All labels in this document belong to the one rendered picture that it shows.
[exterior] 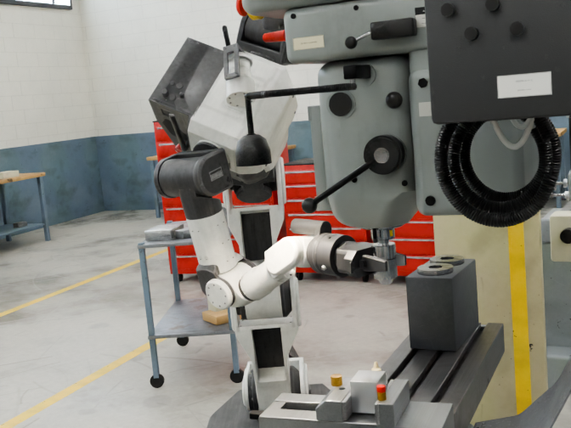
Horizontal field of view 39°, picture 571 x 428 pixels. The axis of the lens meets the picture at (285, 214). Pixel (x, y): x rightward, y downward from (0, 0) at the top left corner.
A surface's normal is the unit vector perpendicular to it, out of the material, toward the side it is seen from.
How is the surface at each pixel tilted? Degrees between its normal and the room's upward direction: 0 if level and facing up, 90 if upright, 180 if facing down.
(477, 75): 90
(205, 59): 59
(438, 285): 90
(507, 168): 90
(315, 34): 90
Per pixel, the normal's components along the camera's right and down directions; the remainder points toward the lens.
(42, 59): 0.91, -0.02
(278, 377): -0.09, -0.81
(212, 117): -0.06, -0.40
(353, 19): -0.40, 0.17
